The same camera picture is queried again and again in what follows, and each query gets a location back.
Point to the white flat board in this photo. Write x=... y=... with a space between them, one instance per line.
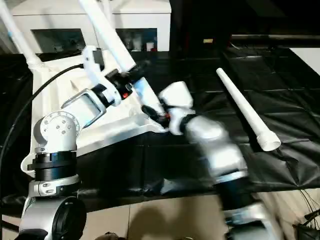
x=310 y=57

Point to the white plastic table leg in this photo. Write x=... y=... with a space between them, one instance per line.
x=245 y=107
x=113 y=6
x=20 y=35
x=107 y=35

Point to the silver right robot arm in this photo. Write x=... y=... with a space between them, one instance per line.
x=215 y=145

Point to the black plastic mat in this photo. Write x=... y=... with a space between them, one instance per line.
x=280 y=100

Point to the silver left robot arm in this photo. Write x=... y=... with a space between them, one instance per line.
x=55 y=130

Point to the small yellow label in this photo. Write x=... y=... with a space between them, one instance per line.
x=208 y=40

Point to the white plastic table top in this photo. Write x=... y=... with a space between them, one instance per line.
x=110 y=125

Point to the white glass-door cabinet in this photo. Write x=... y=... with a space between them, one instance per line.
x=145 y=20

